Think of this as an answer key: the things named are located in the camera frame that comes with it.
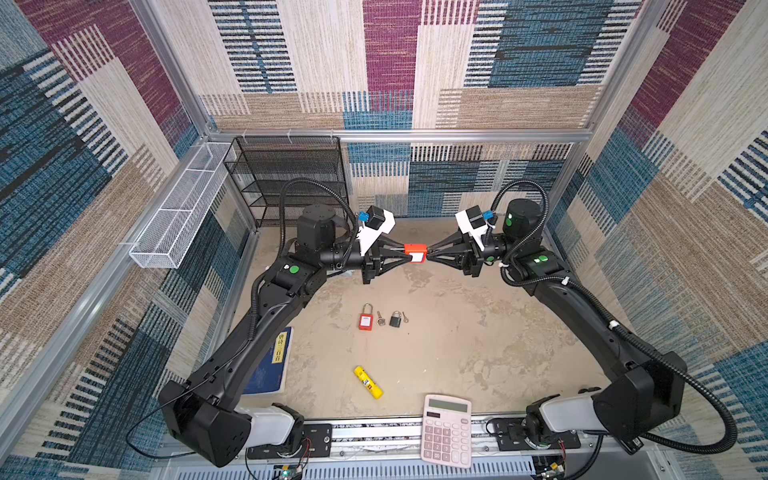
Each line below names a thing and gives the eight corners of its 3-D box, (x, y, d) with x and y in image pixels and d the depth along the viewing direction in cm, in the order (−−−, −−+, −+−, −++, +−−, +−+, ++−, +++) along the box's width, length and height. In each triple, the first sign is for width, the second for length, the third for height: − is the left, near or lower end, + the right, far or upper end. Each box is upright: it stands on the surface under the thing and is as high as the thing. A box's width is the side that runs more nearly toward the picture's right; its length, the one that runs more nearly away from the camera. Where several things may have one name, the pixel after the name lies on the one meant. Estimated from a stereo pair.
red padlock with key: (358, 330, 94) (358, 327, 92) (360, 306, 99) (359, 302, 98) (373, 330, 94) (373, 327, 92) (374, 306, 99) (373, 302, 98)
